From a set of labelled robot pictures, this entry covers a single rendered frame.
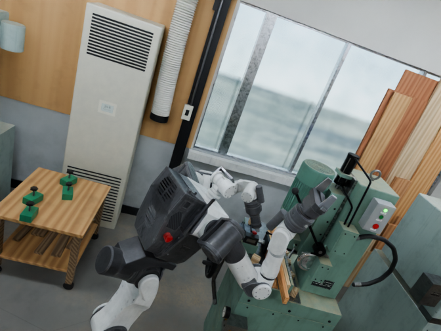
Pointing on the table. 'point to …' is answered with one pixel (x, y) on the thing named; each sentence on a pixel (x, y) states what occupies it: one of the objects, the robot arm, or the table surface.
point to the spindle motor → (307, 181)
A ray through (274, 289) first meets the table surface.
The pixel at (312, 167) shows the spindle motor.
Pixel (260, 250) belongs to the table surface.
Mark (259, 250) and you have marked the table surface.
